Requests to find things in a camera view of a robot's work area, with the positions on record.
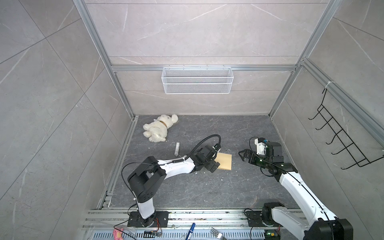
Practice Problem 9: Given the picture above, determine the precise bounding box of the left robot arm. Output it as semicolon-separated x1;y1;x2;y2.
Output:
123;134;222;227

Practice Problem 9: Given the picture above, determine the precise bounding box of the black wire hook rack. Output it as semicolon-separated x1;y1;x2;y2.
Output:
308;89;384;170

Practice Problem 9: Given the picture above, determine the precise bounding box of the white teddy bear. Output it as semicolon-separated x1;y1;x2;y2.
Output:
143;115;179;143

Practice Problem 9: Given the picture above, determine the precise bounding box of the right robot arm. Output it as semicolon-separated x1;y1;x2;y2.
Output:
239;138;354;240

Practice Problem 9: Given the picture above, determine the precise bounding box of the white glue stick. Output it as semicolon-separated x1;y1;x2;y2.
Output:
174;142;180;157

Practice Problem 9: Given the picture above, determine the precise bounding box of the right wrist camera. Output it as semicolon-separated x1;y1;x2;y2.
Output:
254;138;268;156

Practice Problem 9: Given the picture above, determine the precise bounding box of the silver fork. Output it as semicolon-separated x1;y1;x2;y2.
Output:
210;227;227;240

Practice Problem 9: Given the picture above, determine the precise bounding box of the yellow envelope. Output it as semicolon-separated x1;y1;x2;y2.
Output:
215;153;232;171

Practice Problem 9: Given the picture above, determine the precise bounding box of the pink object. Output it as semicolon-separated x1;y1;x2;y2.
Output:
113;228;124;240

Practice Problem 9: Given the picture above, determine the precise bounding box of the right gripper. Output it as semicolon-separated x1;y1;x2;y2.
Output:
239;148;272;169

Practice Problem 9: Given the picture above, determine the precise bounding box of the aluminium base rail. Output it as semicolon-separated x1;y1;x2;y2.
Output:
80;209;331;240

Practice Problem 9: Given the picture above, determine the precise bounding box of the white wire mesh basket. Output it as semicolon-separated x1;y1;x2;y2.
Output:
161;67;234;95

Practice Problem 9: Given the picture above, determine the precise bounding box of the blue marker pen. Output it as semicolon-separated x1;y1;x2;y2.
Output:
185;223;196;240

